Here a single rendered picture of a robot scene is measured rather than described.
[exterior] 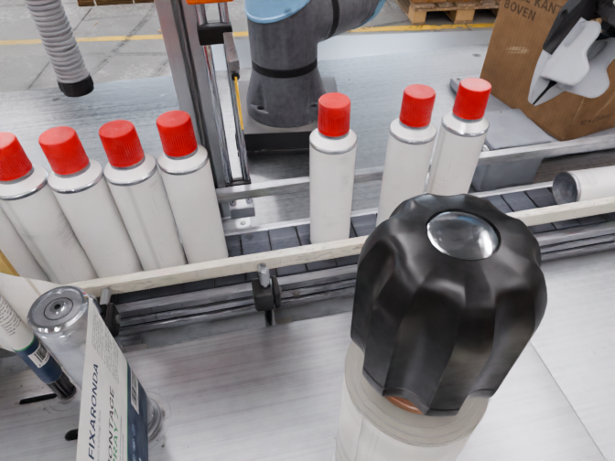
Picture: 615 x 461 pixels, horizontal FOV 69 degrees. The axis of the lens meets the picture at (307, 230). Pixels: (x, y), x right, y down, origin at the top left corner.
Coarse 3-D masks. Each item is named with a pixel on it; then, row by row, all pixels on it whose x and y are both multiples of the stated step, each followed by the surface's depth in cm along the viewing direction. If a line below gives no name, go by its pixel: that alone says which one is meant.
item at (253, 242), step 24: (528, 192) 66; (552, 192) 66; (360, 216) 62; (600, 216) 62; (240, 240) 60; (264, 240) 59; (288, 240) 59; (312, 264) 56; (336, 264) 57; (168, 288) 54; (192, 288) 54
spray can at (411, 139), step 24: (408, 96) 45; (432, 96) 45; (408, 120) 47; (408, 144) 48; (432, 144) 48; (384, 168) 53; (408, 168) 50; (384, 192) 54; (408, 192) 52; (384, 216) 56
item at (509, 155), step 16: (544, 144) 60; (560, 144) 60; (576, 144) 60; (592, 144) 61; (608, 144) 61; (480, 160) 58; (496, 160) 59; (512, 160) 60; (368, 176) 56; (224, 192) 54; (240, 192) 54; (256, 192) 54; (272, 192) 55; (288, 192) 55
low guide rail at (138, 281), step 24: (528, 216) 57; (552, 216) 58; (576, 216) 59; (360, 240) 54; (192, 264) 52; (216, 264) 52; (240, 264) 52; (288, 264) 54; (96, 288) 50; (120, 288) 51; (144, 288) 52
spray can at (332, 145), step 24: (336, 96) 45; (336, 120) 44; (312, 144) 47; (336, 144) 46; (312, 168) 49; (336, 168) 48; (312, 192) 52; (336, 192) 50; (312, 216) 54; (336, 216) 53; (312, 240) 57; (336, 240) 56
